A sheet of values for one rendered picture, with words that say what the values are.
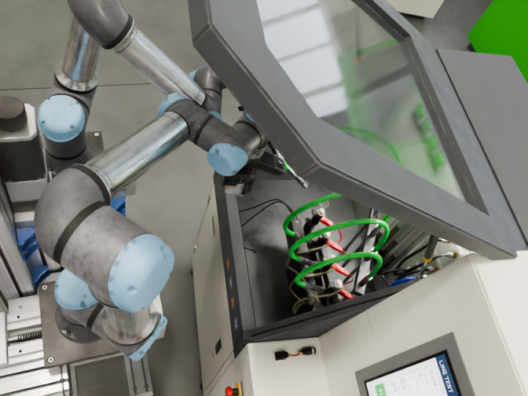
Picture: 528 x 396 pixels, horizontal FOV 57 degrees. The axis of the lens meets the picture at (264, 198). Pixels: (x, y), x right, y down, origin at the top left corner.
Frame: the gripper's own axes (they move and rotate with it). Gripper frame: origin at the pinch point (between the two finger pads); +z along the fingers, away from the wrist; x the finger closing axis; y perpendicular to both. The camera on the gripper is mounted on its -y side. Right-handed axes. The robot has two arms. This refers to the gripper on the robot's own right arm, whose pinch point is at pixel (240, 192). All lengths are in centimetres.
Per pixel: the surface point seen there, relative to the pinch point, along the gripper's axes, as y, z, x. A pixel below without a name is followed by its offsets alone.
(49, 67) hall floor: 74, 123, -168
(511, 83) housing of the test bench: -82, -27, -22
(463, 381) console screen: -35, -21, 59
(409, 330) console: -33, -10, 45
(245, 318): -3.6, 27.8, 27.4
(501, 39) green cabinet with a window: -254, 89, -196
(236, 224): -5.0, 27.8, -4.7
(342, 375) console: -26, 17, 48
